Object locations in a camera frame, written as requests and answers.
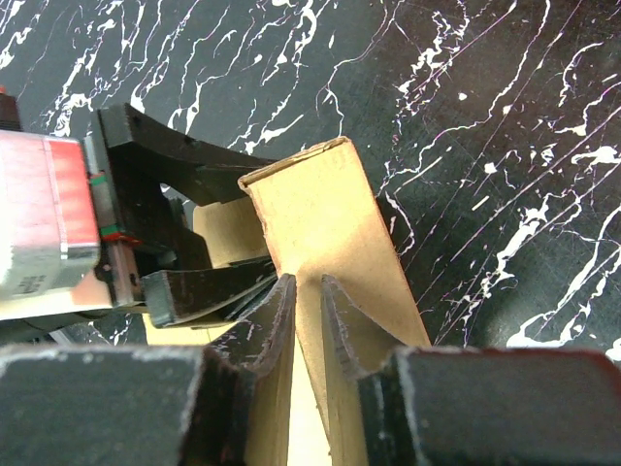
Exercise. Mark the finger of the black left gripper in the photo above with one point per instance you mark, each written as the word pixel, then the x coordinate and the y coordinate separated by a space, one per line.
pixel 212 296
pixel 143 148

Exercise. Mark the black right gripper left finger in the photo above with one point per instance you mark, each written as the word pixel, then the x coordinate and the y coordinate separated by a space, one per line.
pixel 225 403

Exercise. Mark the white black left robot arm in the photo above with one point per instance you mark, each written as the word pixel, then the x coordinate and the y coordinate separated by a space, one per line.
pixel 50 242

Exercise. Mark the brown cardboard box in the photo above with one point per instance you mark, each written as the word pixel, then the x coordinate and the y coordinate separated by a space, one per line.
pixel 315 214

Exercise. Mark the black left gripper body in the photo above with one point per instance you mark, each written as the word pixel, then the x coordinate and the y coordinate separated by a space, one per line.
pixel 141 230

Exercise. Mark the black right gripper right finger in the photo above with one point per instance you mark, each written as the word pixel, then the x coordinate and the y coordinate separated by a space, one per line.
pixel 391 404

